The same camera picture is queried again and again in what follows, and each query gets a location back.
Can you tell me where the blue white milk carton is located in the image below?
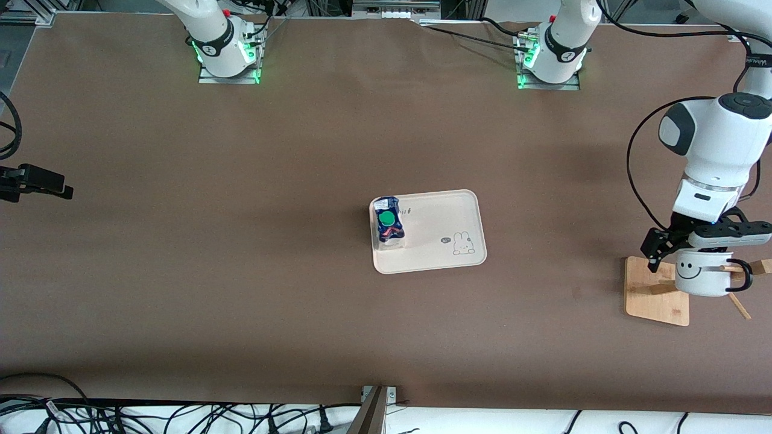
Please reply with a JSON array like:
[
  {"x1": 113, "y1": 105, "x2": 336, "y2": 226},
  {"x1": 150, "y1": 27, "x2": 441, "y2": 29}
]
[{"x1": 372, "y1": 196, "x2": 407, "y2": 250}]

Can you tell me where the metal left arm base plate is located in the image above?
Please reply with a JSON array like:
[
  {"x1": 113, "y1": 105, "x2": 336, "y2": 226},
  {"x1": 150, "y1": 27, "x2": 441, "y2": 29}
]
[{"x1": 516, "y1": 29, "x2": 581, "y2": 92}]

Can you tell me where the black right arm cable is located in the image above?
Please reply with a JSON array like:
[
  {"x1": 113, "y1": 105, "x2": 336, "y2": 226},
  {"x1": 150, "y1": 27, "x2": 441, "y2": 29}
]
[{"x1": 0, "y1": 90, "x2": 23, "y2": 161}]

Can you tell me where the grey metal post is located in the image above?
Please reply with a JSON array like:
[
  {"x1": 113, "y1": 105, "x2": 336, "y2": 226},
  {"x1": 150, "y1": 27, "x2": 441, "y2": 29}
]
[{"x1": 347, "y1": 385, "x2": 399, "y2": 434}]

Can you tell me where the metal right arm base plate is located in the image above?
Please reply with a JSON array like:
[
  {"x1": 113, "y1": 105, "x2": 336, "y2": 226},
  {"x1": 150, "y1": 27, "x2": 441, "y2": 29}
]
[{"x1": 198, "y1": 23, "x2": 264, "y2": 84}]

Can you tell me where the thick black floor cable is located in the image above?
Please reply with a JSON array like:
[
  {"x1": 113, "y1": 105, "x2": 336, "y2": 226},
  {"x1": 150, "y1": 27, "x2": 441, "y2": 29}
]
[{"x1": 0, "y1": 373, "x2": 92, "y2": 434}]

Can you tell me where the wooden cup stand with pegs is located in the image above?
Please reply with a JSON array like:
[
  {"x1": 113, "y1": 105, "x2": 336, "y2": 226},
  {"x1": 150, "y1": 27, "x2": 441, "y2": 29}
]
[{"x1": 624, "y1": 256, "x2": 772, "y2": 327}]

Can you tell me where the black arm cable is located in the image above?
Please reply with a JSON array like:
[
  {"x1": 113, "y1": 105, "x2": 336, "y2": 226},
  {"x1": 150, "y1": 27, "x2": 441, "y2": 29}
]
[
  {"x1": 0, "y1": 90, "x2": 23, "y2": 161},
  {"x1": 596, "y1": 0, "x2": 762, "y2": 234}
]

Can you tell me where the white rabbit print tray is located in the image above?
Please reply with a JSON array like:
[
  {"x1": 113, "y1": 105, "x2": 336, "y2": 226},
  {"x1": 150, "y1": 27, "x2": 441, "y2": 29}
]
[{"x1": 369, "y1": 189, "x2": 487, "y2": 275}]

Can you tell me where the white smiley cup black handle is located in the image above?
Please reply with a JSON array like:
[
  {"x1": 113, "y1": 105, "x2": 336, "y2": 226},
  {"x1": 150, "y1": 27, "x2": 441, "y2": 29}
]
[{"x1": 674, "y1": 248, "x2": 754, "y2": 297}]

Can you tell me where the black table cable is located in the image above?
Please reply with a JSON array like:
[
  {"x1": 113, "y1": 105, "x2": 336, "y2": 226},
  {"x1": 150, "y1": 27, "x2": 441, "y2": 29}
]
[
  {"x1": 420, "y1": 23, "x2": 534, "y2": 54},
  {"x1": 480, "y1": 17, "x2": 539, "y2": 38}
]

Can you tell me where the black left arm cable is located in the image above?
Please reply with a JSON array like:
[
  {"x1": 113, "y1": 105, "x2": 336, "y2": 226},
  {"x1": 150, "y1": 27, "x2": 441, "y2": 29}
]
[{"x1": 596, "y1": 0, "x2": 762, "y2": 234}]

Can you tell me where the grey power strip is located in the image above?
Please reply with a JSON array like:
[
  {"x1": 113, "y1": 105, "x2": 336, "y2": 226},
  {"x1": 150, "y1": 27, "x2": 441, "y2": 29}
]
[{"x1": 352, "y1": 0, "x2": 442, "y2": 19}]

